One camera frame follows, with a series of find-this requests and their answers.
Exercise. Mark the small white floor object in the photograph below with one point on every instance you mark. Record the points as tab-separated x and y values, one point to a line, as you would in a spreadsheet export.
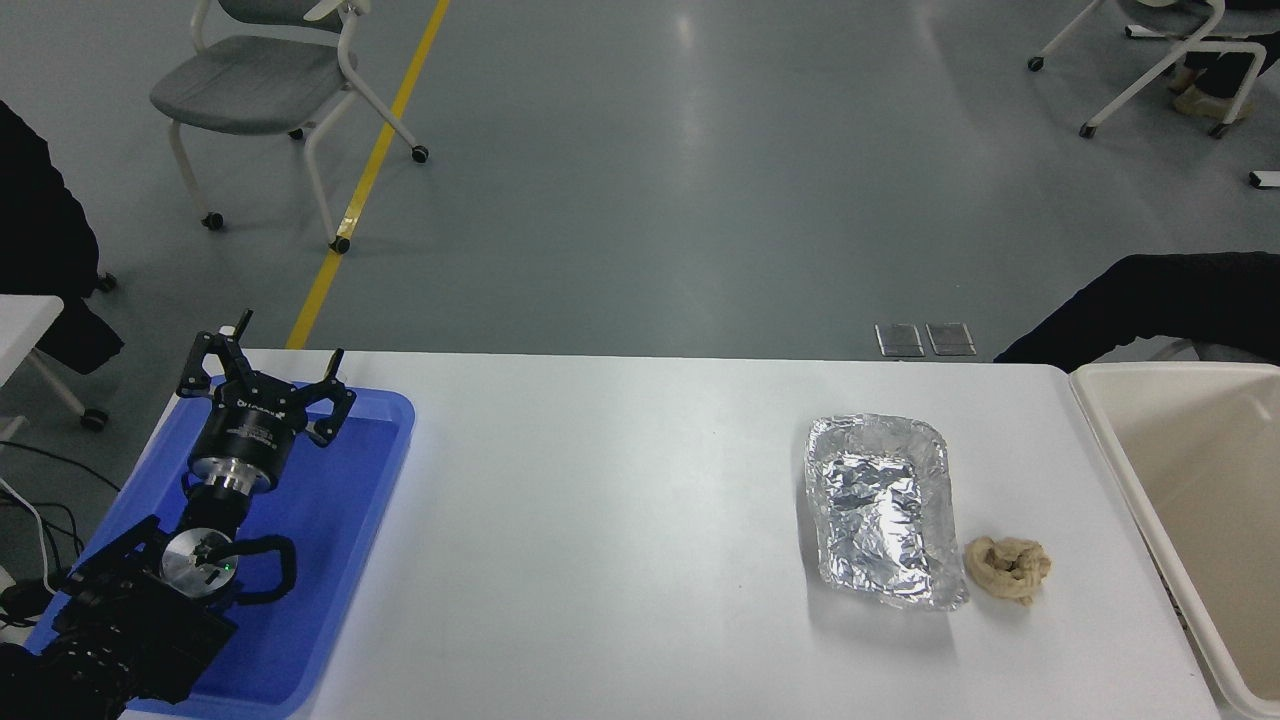
1265	179

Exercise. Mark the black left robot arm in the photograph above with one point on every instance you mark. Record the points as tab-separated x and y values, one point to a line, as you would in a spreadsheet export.
130	610

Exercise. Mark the metal floor plate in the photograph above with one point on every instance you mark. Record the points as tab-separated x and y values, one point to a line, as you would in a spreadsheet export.
950	338
900	339

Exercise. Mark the crumpled tan paper ball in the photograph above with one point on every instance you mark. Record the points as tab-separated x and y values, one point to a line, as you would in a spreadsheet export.
1005	570

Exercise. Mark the person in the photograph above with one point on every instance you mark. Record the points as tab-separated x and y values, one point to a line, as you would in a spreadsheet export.
1170	300
40	230
1215	100

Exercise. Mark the large pale bin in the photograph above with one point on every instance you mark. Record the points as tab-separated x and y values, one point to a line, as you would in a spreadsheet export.
1200	470

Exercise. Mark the silver foil tray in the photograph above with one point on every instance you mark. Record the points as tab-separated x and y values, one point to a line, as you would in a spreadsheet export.
880	510

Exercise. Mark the blue plastic tray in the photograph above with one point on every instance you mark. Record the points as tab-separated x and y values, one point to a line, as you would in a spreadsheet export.
340	500

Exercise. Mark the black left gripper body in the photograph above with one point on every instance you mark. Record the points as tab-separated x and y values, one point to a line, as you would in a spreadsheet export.
249	425

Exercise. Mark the small white wheeled table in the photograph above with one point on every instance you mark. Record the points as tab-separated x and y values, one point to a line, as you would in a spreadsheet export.
25	330

